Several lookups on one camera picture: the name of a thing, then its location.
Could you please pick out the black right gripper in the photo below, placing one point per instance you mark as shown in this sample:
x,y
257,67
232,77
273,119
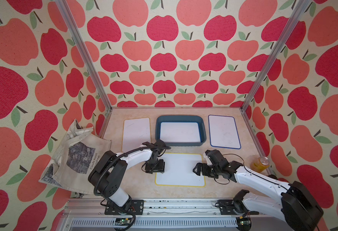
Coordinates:
x,y
198,166

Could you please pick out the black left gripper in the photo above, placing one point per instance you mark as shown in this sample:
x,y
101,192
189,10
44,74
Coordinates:
x,y
161,169

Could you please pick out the yellow-framed whiteboard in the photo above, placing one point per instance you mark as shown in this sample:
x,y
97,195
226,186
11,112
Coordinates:
x,y
179,171
135,132

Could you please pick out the blue-framed whiteboard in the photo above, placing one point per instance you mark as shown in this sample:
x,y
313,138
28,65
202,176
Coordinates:
x,y
223,132
180,132

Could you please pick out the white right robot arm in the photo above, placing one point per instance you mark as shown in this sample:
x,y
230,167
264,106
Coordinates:
x,y
289,202

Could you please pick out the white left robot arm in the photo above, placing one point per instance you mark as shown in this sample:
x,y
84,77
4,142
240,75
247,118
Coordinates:
x,y
107,175

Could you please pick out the orange drink can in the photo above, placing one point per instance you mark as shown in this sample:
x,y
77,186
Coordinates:
x,y
260,164

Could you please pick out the beige printed tote bag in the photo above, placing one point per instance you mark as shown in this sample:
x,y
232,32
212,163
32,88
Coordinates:
x,y
74,159

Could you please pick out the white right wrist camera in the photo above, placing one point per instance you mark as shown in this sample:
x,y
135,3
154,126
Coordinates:
x,y
207,159

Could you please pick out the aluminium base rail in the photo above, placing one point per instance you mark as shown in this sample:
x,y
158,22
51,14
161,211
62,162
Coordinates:
x,y
167,214

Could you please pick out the left aluminium frame post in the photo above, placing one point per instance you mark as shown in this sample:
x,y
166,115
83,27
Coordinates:
x,y
83,50

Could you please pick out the aluminium frame post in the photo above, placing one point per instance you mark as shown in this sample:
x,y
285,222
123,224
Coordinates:
x,y
83,50
296,15

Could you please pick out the right aluminium frame post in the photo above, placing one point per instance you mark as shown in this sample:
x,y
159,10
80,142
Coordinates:
x,y
296,15

